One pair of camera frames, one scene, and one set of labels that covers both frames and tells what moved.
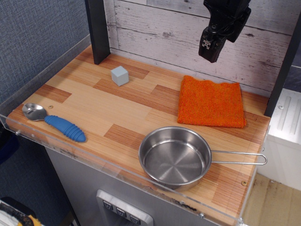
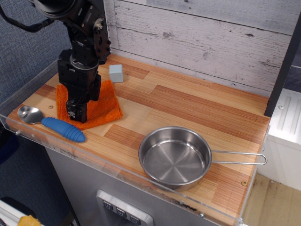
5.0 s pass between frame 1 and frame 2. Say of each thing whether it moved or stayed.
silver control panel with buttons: stayed
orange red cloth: moved
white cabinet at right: stayed
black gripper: moved
